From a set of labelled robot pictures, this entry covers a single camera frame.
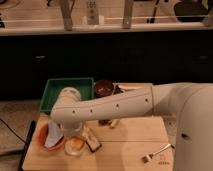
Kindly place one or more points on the apple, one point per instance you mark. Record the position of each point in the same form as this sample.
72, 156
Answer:
76, 142

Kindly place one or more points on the paper cup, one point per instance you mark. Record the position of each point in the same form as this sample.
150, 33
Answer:
74, 151

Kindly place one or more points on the wrapped item behind arm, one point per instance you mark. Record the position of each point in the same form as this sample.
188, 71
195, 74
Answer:
121, 88

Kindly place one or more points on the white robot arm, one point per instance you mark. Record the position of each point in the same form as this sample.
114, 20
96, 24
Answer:
191, 103

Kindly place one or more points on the dark brown bowl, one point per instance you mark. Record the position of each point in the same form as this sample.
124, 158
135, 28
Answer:
103, 88

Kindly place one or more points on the green plastic tray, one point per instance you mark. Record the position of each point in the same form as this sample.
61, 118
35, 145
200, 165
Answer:
85, 85

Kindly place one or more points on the small dark food piece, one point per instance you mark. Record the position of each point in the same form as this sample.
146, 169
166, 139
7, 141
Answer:
103, 122

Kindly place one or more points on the small tan food piece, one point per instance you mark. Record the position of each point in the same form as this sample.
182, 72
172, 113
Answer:
114, 123

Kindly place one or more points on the wooden chair leg right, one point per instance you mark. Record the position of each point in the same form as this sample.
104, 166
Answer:
127, 16

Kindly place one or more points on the wooden chair leg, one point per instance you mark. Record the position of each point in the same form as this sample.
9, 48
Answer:
127, 16
66, 14

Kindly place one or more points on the white cloth napkin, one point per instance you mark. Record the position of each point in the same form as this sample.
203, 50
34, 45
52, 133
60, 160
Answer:
54, 134

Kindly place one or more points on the white remote control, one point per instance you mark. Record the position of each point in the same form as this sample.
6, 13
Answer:
92, 12

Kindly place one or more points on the silver fork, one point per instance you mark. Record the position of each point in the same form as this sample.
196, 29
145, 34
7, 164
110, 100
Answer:
147, 158

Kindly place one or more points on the orange bowl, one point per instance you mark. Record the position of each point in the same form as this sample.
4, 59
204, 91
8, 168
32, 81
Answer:
42, 136

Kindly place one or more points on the wooden chair leg left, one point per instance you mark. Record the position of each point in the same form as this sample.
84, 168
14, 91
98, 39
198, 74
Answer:
66, 14

